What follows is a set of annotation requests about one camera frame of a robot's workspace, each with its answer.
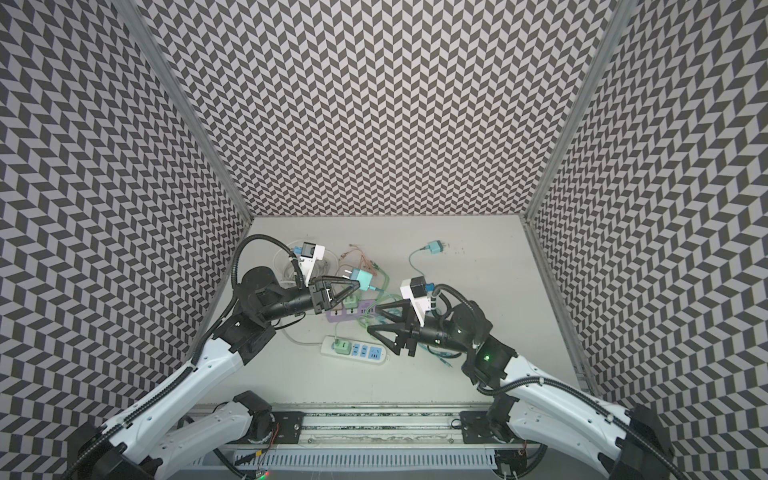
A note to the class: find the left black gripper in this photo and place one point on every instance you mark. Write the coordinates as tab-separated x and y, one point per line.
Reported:
321	293

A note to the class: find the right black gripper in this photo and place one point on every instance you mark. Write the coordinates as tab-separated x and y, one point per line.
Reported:
410	335

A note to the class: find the pink charger plug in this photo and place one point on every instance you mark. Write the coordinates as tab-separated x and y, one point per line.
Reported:
335	312

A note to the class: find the purple power strip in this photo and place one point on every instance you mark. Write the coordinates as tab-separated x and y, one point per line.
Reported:
363	305

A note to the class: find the white blue power strip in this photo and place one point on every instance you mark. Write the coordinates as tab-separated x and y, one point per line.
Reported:
362	351

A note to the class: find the teal charger plug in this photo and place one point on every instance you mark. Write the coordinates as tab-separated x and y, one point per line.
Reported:
363	277
434	247

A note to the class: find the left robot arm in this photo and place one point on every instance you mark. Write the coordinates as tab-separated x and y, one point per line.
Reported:
144	442

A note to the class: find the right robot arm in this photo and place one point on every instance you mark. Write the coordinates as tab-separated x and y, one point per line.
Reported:
529	404

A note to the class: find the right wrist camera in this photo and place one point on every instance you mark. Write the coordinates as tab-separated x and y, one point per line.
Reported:
415	290

